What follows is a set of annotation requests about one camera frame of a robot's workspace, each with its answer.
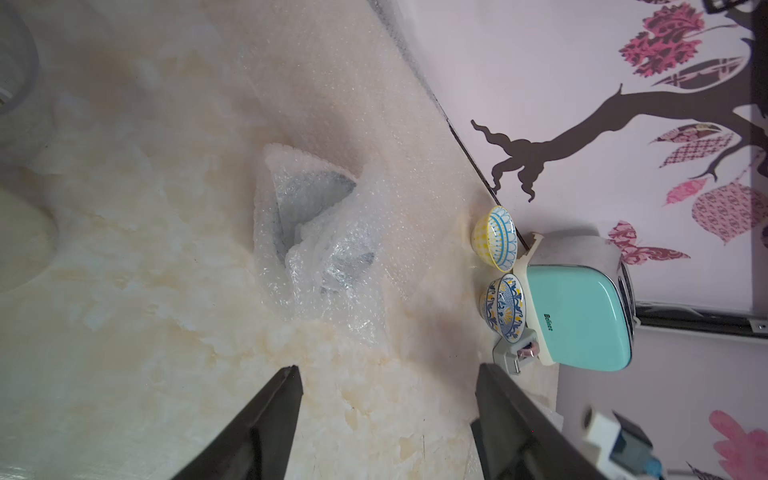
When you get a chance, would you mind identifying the bubble wrap sheet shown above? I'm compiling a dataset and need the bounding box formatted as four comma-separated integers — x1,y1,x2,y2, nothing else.
238,1,494,229
253,143,418,345

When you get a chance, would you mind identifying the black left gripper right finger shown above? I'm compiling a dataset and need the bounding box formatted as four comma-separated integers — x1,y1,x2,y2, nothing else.
471,363,603,480

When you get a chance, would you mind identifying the mint green toaster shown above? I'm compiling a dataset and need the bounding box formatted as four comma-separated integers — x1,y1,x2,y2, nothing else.
513,233,636,372

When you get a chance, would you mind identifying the yellow dotted ceramic bowl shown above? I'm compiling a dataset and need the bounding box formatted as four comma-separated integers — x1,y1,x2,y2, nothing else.
471,206,518,273

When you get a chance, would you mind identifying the blue yellow patterned bowl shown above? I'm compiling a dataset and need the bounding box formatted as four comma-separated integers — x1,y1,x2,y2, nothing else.
479,273,526,344

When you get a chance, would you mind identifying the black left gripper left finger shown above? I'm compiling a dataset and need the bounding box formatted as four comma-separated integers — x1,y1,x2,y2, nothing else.
174,365,303,479

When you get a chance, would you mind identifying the grey tape dispenser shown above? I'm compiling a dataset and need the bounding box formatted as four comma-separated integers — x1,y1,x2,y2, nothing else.
492,328,540,376

